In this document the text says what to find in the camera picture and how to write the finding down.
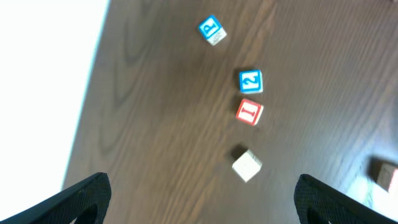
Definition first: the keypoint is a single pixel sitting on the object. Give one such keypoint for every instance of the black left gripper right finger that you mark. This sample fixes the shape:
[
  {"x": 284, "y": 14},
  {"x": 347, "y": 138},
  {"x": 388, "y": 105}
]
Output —
[{"x": 317, "y": 202}]

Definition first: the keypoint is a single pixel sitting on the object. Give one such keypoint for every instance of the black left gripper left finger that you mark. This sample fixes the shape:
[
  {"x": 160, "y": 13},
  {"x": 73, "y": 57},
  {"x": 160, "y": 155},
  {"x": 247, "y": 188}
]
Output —
[{"x": 84, "y": 202}]

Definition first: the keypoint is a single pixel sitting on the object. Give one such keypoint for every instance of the red letter I block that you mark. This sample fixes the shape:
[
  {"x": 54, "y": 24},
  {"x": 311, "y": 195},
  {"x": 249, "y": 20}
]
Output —
[{"x": 249, "y": 112}]

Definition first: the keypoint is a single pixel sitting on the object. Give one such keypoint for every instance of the blue number 2 block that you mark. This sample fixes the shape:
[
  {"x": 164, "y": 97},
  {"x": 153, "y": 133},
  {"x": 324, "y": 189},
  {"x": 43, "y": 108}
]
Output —
[{"x": 250, "y": 82}]

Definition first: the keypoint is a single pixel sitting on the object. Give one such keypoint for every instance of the red letter U block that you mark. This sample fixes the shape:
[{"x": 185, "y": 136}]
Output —
[{"x": 387, "y": 178}]

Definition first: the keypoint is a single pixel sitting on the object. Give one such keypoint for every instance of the plain picture block red side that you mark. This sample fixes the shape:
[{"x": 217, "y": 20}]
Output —
[{"x": 247, "y": 165}]

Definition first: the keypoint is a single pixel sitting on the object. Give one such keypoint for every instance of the blue letter P block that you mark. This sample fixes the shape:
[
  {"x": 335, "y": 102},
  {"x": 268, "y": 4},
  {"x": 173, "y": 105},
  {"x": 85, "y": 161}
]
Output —
[{"x": 211, "y": 30}]

